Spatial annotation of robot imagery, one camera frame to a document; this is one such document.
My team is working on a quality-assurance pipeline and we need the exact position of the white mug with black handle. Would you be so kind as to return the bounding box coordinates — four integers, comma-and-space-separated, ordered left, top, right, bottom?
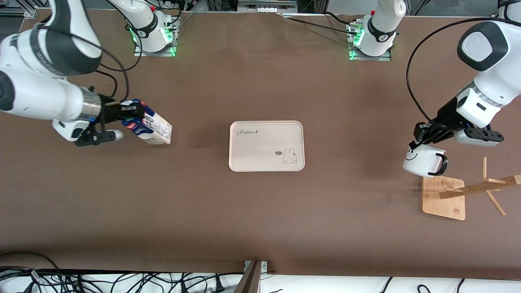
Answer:
402, 143, 449, 178

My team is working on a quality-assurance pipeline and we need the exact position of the blue and white milk carton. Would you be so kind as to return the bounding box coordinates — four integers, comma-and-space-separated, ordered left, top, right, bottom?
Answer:
121, 99, 173, 145

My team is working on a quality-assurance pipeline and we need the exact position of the cream tray with rabbit print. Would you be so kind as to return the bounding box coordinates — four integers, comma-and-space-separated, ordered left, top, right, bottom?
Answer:
229, 120, 305, 172

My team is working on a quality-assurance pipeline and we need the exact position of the wooden mug rack with pegs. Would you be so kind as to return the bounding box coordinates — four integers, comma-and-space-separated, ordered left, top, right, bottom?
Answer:
421, 157, 521, 221

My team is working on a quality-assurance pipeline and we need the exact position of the grey metal equipment box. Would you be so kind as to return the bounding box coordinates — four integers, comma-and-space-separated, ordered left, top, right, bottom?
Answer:
237, 0, 298, 13

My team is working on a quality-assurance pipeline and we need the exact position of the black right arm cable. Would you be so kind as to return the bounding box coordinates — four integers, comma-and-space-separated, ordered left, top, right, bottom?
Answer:
94, 39, 143, 103

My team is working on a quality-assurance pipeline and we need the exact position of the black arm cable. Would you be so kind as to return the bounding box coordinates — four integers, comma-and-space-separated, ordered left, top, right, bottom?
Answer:
406, 17, 521, 125
94, 39, 143, 103

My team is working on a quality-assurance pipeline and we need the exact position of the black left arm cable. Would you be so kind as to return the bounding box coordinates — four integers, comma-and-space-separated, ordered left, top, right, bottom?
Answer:
406, 17, 521, 125

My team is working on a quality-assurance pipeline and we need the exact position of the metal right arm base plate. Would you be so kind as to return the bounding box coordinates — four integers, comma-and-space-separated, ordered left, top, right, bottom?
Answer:
134, 16, 180, 57

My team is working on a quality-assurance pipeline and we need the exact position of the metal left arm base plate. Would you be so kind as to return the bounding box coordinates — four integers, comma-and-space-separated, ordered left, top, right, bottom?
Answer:
348, 20, 393, 61

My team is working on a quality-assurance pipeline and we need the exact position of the black cable on table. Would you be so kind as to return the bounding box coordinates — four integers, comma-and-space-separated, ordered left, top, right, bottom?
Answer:
283, 16, 359, 36
324, 11, 355, 25

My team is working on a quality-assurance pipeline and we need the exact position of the black arched floor cable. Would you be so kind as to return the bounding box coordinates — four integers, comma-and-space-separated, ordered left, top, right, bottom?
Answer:
0, 251, 61, 274

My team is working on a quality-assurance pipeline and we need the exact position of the brown beam with metal bracket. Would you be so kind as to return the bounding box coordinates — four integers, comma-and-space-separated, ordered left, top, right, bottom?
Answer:
234, 260, 269, 293

